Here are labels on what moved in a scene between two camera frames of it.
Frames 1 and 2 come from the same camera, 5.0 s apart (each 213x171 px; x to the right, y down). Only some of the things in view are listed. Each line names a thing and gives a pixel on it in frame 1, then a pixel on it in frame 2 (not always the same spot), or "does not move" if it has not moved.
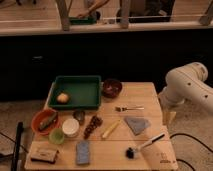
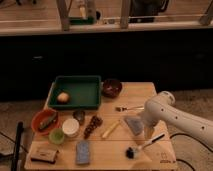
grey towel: [137, 125] does not move
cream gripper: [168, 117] → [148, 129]
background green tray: [82, 21] does not move
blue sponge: [82, 152] does not move
